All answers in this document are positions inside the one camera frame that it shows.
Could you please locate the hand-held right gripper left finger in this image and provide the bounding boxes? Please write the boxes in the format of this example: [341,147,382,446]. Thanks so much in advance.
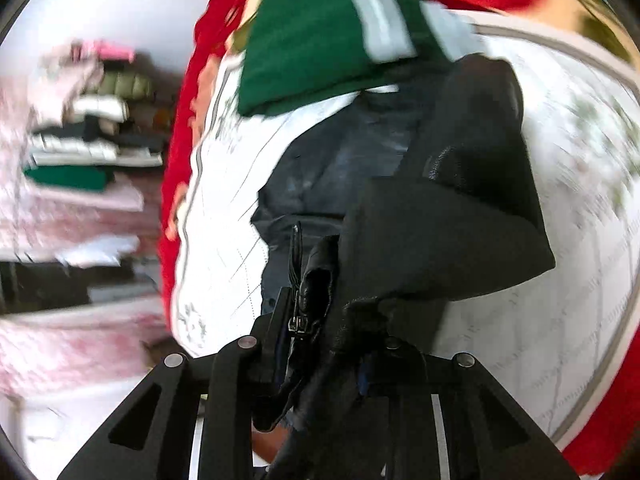
[57,287,294,480]

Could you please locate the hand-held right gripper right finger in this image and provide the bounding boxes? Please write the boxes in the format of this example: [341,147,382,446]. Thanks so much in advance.
[356,336,582,480]

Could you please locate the black garment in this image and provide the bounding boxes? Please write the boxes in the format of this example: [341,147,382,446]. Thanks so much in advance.
[250,55,557,480]

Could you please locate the stack of folded clothes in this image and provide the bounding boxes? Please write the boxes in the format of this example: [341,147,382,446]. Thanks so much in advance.
[22,40,167,196]

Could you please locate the dark navy garment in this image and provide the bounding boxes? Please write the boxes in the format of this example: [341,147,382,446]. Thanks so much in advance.
[250,84,451,321]

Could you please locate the white quilt with red border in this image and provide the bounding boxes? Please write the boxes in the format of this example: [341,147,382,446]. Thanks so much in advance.
[159,0,640,477]

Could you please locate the green folded garment grey stripes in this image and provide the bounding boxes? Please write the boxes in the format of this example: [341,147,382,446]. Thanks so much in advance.
[237,0,482,117]

